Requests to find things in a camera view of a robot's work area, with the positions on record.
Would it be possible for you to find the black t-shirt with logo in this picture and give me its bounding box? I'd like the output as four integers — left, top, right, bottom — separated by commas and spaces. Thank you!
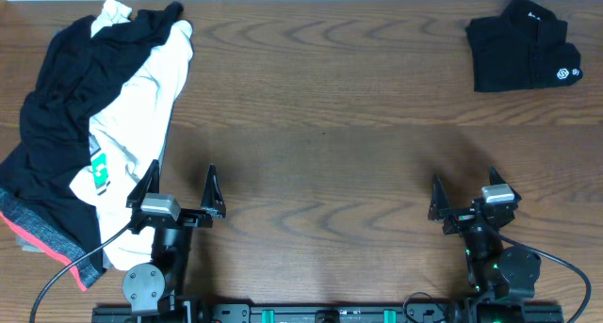
465, 0, 583, 92

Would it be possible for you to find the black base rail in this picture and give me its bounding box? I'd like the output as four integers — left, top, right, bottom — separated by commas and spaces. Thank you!
90, 301, 564, 323

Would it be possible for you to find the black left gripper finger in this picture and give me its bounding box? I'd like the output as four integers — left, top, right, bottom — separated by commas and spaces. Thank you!
126, 159, 160, 209
201, 165, 226, 218

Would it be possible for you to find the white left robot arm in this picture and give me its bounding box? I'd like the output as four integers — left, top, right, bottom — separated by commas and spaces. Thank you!
122, 160, 226, 322

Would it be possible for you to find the grey garment with red trim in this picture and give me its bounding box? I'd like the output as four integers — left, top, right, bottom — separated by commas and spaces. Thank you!
1, 188, 101, 266

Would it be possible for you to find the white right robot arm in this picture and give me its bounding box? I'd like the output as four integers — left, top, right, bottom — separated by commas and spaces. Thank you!
428, 168, 541, 322

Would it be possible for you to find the white t-shirt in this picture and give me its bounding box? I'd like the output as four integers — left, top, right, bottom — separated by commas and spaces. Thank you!
70, 21, 193, 243

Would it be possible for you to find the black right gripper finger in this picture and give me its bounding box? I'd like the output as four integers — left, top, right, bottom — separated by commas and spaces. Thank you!
428, 174, 450, 220
489, 167, 522, 202

